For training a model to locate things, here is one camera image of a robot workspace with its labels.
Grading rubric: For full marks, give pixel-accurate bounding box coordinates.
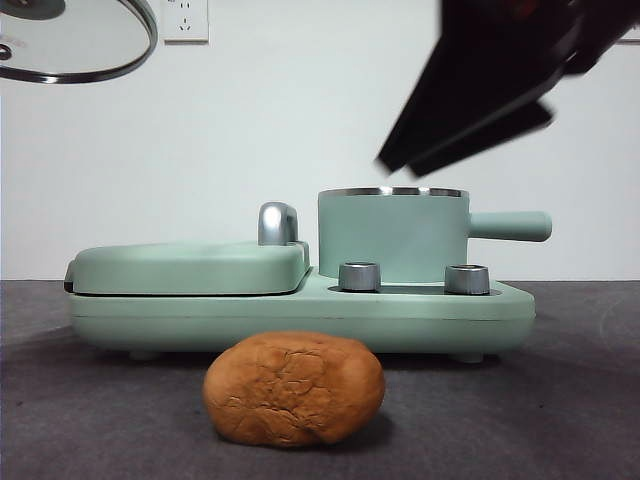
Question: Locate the brown potato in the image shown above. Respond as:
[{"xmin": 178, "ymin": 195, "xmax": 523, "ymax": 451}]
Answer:
[{"xmin": 201, "ymin": 330, "xmax": 386, "ymax": 449}]

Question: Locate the glass lid with green knob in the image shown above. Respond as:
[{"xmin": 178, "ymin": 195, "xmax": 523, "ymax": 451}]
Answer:
[{"xmin": 0, "ymin": 0, "xmax": 160, "ymax": 86}]

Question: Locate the silver dial knob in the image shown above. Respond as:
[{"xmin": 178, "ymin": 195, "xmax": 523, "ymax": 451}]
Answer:
[
  {"xmin": 443, "ymin": 263, "xmax": 491, "ymax": 296},
  {"xmin": 337, "ymin": 261, "xmax": 382, "ymax": 293}
]

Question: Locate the mint green breakfast machine base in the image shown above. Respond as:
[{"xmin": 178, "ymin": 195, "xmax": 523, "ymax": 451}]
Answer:
[{"xmin": 68, "ymin": 266, "xmax": 536, "ymax": 363}]

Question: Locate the mint green griddle cover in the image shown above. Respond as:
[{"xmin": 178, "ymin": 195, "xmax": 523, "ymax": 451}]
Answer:
[{"xmin": 63, "ymin": 239, "xmax": 312, "ymax": 298}]

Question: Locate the mint green handled pot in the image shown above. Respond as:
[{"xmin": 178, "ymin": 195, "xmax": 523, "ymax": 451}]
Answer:
[{"xmin": 317, "ymin": 185, "xmax": 554, "ymax": 282}]

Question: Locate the silver griddle cover handle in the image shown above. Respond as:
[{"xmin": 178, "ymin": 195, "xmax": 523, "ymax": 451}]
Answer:
[{"xmin": 256, "ymin": 201, "xmax": 302, "ymax": 247}]

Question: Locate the white wall socket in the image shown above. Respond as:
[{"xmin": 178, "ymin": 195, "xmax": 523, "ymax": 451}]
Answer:
[{"xmin": 162, "ymin": 0, "xmax": 210, "ymax": 45}]

